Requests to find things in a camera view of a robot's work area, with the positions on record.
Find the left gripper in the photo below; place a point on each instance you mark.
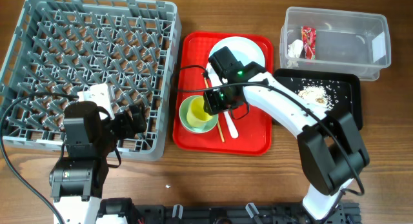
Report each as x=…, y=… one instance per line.
x=128, y=130

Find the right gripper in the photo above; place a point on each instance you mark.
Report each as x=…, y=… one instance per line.
x=213, y=106

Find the wooden chopstick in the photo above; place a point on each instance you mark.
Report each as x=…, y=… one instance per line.
x=218, y=123

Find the white plastic fork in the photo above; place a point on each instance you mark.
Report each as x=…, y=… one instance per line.
x=231, y=125

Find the green bowl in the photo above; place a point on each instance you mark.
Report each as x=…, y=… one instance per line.
x=183, y=109

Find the white round plate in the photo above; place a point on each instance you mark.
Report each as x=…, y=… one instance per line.
x=243, y=49

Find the white napkin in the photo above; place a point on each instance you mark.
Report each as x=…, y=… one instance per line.
x=295, y=49

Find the red snack wrapper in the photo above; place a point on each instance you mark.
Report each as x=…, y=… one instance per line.
x=308, y=37

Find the yellow cup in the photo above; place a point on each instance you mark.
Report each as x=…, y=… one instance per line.
x=196, y=116

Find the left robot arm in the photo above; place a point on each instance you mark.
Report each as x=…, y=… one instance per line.
x=77, y=180

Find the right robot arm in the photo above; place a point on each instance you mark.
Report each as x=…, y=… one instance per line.
x=331, y=149

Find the grey dishwasher rack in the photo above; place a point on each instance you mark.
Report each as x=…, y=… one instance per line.
x=64, y=47

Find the red plastic tray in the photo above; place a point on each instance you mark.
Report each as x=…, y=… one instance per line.
x=254, y=127

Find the rice and food scraps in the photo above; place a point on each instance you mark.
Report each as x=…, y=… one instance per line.
x=317, y=95

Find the clear plastic bin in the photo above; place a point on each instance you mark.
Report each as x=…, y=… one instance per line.
x=343, y=43

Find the black plastic tray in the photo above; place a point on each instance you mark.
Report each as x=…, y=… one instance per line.
x=344, y=89

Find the white label sticker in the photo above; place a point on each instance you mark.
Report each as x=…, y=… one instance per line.
x=378, y=47

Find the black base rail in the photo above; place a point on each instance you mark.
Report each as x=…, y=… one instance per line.
x=226, y=214

